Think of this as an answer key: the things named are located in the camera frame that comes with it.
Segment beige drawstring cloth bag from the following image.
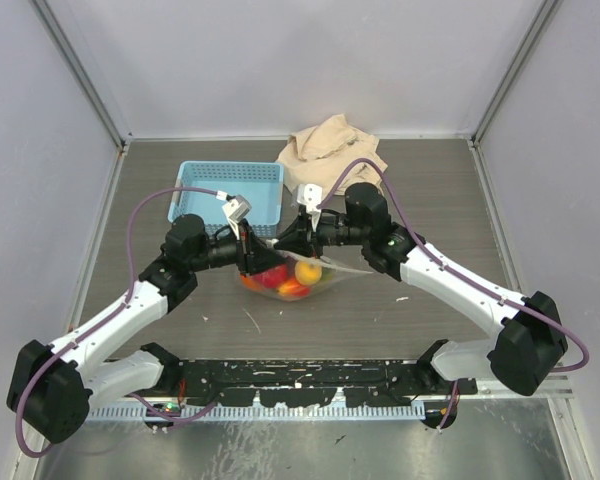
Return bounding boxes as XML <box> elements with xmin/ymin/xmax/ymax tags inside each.
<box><xmin>276</xmin><ymin>114</ymin><xmax>388</xmax><ymax>193</ymax></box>

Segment light blue cable duct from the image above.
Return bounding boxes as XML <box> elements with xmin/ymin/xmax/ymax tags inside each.
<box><xmin>87</xmin><ymin>399</ymin><xmax>426</xmax><ymax>422</ymax></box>

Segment fake orange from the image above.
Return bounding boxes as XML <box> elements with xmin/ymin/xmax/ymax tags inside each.
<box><xmin>241</xmin><ymin>276</ymin><xmax>262</xmax><ymax>291</ymax></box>

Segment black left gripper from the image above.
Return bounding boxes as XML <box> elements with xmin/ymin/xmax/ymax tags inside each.
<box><xmin>189</xmin><ymin>218</ymin><xmax>286</xmax><ymax>278</ymax></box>

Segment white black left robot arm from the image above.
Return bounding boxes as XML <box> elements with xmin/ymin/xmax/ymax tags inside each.
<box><xmin>7</xmin><ymin>214</ymin><xmax>285</xmax><ymax>444</ymax></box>

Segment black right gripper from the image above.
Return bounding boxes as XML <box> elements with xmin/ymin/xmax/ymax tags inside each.
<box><xmin>274</xmin><ymin>211</ymin><xmax>368</xmax><ymax>260</ymax></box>

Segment fake red pomegranate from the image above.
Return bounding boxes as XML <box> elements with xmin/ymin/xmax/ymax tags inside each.
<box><xmin>254</xmin><ymin>264</ymin><xmax>288</xmax><ymax>289</ymax></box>

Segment fake red pear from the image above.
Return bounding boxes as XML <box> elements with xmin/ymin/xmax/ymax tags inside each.
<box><xmin>277</xmin><ymin>278</ymin><xmax>311</xmax><ymax>298</ymax></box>

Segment fake yellow peach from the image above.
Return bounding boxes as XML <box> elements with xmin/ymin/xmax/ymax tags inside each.
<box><xmin>294</xmin><ymin>261</ymin><xmax>323</xmax><ymax>286</ymax></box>

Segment light blue perforated basket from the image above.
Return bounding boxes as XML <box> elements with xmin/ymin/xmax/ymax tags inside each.
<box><xmin>167</xmin><ymin>160</ymin><xmax>286</xmax><ymax>238</ymax></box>

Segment clear zip top bag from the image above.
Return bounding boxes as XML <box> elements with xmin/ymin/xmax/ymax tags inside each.
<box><xmin>235</xmin><ymin>251</ymin><xmax>371</xmax><ymax>302</ymax></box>

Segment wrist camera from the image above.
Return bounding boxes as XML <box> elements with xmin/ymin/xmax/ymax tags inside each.
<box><xmin>222</xmin><ymin>195</ymin><xmax>251</xmax><ymax>239</ymax></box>
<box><xmin>292</xmin><ymin>183</ymin><xmax>323</xmax><ymax>230</ymax></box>

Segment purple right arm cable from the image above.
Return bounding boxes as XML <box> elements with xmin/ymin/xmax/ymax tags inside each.
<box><xmin>317</xmin><ymin>157</ymin><xmax>591</xmax><ymax>374</ymax></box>

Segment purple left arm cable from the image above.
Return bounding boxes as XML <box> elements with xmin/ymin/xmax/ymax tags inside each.
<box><xmin>17</xmin><ymin>187</ymin><xmax>229</xmax><ymax>459</ymax></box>

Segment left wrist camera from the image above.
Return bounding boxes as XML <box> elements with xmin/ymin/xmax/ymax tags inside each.
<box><xmin>222</xmin><ymin>195</ymin><xmax>251</xmax><ymax>239</ymax></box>

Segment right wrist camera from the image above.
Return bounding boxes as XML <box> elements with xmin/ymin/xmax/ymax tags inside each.
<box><xmin>292</xmin><ymin>183</ymin><xmax>323</xmax><ymax>230</ymax></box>

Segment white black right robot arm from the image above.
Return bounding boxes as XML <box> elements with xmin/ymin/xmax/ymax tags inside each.
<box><xmin>275</xmin><ymin>183</ymin><xmax>567</xmax><ymax>396</ymax></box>

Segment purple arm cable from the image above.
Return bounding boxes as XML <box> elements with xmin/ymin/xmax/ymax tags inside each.
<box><xmin>17</xmin><ymin>187</ymin><xmax>229</xmax><ymax>459</ymax></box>
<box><xmin>317</xmin><ymin>157</ymin><xmax>591</xmax><ymax>374</ymax></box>

